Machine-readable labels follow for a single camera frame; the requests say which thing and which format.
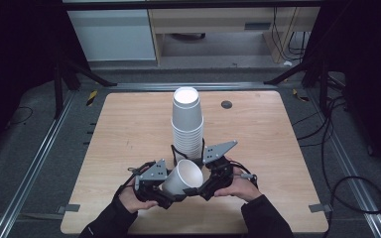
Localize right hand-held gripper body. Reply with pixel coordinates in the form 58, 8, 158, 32
202, 139, 239, 196

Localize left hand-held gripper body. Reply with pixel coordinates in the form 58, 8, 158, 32
133, 159, 169, 203

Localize single white paper cup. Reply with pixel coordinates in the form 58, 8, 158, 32
161, 159, 204, 196

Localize black wire cup holder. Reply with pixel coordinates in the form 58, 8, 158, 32
170, 138, 212, 175

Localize stack of white paper cups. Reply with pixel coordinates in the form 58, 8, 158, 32
171, 86, 205, 164

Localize person's right hand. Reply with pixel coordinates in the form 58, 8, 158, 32
213, 166, 263, 203

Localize person's left hand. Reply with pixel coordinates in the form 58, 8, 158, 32
118, 185, 161, 214

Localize grey tape piece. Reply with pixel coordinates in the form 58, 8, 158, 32
308, 203, 333, 213
57, 203, 81, 214

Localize yellow black tape strip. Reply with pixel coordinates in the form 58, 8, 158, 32
292, 88, 311, 103
85, 89, 98, 107

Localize black metal stand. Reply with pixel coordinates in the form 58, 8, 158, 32
51, 49, 118, 120
263, 49, 348, 117

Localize white cabinet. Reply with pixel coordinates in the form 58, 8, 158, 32
66, 9, 157, 62

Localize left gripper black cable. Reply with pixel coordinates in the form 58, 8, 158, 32
113, 161, 157, 199

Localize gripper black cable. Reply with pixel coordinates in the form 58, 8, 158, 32
227, 159, 260, 190
113, 161, 157, 199

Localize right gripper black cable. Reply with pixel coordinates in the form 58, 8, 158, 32
227, 159, 260, 190

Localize silver metal floor rail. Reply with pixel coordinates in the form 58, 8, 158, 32
306, 88, 381, 238
0, 89, 77, 238

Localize thin black floor cable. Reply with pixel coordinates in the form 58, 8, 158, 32
5, 105, 34, 131

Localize black hanging desk cables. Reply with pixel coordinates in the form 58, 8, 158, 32
270, 7, 312, 63

